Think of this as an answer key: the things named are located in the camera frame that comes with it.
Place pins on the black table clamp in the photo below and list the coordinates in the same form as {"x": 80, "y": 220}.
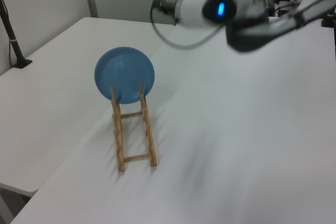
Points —
{"x": 328, "y": 20}

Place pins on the black camera pole with base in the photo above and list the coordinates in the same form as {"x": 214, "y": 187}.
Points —
{"x": 12, "y": 41}

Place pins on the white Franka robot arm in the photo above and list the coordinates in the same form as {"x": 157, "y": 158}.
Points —
{"x": 194, "y": 6}

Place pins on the wooden plate rack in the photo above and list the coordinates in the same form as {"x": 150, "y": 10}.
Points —
{"x": 120, "y": 153}

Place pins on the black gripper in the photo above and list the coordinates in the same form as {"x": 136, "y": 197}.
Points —
{"x": 246, "y": 37}

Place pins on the blue round plate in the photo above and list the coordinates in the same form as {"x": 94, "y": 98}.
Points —
{"x": 123, "y": 74}

